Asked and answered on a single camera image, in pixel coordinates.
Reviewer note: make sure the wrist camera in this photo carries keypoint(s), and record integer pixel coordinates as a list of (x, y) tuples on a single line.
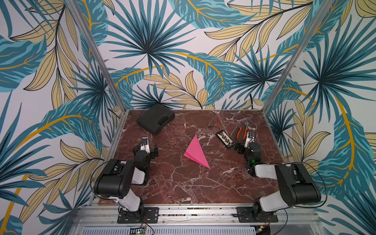
[(144, 145), (250, 138)]

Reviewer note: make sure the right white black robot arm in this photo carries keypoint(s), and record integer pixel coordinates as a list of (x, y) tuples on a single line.
[(295, 183)]

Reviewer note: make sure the aluminium front rail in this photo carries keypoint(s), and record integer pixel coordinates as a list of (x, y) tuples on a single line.
[(191, 214)]

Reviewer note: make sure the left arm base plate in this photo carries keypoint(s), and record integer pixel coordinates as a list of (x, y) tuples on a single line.
[(149, 215)]

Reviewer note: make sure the left aluminium frame post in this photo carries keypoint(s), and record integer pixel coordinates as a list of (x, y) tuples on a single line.
[(78, 16)]

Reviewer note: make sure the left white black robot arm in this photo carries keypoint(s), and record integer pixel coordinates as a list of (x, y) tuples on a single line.
[(115, 180)]

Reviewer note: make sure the aluminium frame post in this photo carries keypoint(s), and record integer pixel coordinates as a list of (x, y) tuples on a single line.
[(324, 8), (78, 16)]

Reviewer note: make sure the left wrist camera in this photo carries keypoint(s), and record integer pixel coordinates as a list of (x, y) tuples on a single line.
[(144, 145)]

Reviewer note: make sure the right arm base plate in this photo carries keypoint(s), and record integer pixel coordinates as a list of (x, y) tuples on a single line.
[(255, 215)]

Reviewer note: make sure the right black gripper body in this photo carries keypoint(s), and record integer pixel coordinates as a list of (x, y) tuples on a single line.
[(241, 147)]

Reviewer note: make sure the right aluminium frame post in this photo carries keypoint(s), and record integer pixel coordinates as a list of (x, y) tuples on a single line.
[(324, 8)]

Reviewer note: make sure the orange handled pliers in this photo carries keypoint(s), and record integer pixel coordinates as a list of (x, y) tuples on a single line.
[(243, 131)]

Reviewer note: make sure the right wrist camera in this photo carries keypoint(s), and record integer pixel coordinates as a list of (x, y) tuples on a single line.
[(250, 138)]

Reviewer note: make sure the pink square paper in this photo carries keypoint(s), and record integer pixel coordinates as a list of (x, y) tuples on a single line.
[(195, 152)]

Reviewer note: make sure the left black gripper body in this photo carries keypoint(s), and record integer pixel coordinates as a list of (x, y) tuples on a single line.
[(152, 153)]

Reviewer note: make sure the black plastic tool case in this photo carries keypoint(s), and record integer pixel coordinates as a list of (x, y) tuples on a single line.
[(155, 119)]

